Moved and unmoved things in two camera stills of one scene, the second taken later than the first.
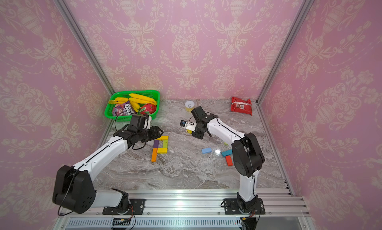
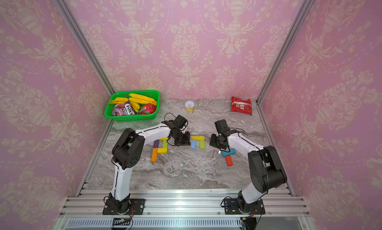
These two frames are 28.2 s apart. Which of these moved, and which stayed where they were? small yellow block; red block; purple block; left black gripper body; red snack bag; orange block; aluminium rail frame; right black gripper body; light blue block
Moved: right black gripper body; left black gripper body; light blue block
Stayed: purple block; red snack bag; aluminium rail frame; orange block; small yellow block; red block
